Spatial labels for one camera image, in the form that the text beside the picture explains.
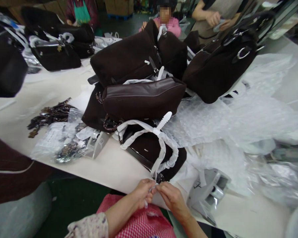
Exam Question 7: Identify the person's right hand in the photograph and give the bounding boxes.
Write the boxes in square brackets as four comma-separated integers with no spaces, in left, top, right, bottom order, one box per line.
[156,184,190,217]

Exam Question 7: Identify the person's left hand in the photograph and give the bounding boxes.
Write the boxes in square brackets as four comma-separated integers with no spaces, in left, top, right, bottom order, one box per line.
[130,178,157,211]

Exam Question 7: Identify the person's right fingers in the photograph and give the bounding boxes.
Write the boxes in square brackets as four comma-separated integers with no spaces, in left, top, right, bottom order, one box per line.
[156,184,172,199]

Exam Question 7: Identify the person's left fingers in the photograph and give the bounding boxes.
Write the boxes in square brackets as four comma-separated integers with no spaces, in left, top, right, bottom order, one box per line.
[144,178,157,199]

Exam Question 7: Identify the white paper strip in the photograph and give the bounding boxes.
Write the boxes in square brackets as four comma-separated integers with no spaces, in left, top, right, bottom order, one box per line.
[143,186,156,208]

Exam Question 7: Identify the brown handbag with handles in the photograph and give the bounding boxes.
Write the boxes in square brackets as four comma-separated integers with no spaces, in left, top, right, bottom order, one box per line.
[117,119,188,183]

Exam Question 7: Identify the person's body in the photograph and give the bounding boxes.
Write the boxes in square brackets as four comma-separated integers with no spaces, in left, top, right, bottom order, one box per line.
[97,193,175,238]

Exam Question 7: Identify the grey and white box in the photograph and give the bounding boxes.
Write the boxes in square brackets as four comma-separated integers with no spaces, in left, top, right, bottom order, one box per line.
[187,168,230,221]

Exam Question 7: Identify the white serrated plastic tie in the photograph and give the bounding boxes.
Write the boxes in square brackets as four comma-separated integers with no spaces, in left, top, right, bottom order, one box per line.
[153,111,173,136]
[155,65,166,81]

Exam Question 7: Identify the silver card box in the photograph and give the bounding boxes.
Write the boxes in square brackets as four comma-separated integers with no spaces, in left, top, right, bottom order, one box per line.
[85,131,110,159]

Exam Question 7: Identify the brown handbag with leather top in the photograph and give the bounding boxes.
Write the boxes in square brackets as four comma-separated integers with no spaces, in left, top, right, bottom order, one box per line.
[102,77,187,122]

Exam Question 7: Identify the pile of bubble wrap sheets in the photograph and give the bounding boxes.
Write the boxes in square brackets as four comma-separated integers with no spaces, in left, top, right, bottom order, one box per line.
[161,53,298,209]

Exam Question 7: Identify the plastic bag of charms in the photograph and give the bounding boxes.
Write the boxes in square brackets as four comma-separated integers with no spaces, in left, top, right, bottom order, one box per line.
[29,123,90,164]

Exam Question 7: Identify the pile of metal charms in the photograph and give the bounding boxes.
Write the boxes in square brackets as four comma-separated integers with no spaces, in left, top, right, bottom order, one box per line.
[27,98,77,138]

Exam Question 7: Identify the brown handbag with metal rings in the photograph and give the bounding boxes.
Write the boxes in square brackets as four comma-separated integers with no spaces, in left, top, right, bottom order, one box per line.
[181,11,276,104]

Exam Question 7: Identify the large brown suede handbag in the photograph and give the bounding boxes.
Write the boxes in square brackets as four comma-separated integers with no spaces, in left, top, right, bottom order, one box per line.
[88,32,162,88]

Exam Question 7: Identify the white plastic sack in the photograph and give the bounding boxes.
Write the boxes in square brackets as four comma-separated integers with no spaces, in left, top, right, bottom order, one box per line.
[0,182,53,238]

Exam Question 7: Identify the brown cloth with white piping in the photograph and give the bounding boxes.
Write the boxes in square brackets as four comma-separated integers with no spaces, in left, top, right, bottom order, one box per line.
[0,130,53,206]

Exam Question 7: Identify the brown handbag with gold charm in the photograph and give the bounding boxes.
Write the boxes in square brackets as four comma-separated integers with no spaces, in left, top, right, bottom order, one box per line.
[29,41,82,72]

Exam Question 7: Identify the blue pallet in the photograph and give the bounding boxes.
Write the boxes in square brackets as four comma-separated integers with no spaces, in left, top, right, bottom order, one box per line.
[107,12,133,21]

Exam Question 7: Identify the stack of cartons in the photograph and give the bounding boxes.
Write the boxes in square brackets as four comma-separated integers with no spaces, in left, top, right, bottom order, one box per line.
[105,0,134,15]

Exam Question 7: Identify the large black bag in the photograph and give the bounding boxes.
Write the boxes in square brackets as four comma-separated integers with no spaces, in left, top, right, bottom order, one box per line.
[0,19,29,98]

